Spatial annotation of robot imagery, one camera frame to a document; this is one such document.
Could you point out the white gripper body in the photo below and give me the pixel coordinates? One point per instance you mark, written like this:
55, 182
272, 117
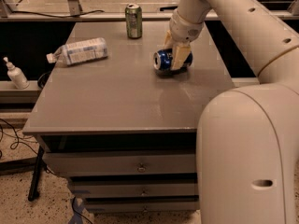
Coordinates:
187, 31

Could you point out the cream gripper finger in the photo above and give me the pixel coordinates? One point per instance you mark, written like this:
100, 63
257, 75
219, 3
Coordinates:
180, 53
168, 41

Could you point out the blue pepsi can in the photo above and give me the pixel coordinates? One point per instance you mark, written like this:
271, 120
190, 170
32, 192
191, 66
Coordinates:
163, 60

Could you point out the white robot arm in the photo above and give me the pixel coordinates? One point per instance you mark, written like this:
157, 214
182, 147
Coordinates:
247, 138

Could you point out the green soda can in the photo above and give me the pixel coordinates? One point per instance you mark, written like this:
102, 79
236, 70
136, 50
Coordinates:
133, 16

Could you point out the clear plastic water bottle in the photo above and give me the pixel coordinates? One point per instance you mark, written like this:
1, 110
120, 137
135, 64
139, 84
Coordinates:
80, 52

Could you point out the grey drawer cabinet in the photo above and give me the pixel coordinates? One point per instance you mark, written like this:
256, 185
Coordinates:
122, 104

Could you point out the white pump dispenser bottle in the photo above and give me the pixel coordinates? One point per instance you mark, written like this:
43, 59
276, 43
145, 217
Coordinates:
16, 75

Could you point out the top grey drawer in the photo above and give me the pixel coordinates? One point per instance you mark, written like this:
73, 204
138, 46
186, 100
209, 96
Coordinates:
121, 163

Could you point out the grey drawer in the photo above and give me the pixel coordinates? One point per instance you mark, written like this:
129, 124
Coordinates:
143, 206
121, 163
142, 188

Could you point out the middle grey drawer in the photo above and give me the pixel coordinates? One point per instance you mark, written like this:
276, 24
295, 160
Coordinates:
142, 188

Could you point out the bottom grey drawer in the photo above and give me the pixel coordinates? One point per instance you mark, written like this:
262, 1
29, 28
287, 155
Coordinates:
143, 206

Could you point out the black metal stand leg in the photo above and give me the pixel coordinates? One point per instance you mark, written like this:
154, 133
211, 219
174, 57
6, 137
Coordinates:
33, 193

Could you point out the aluminium frame rail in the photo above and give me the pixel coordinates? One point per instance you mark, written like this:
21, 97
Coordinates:
105, 16

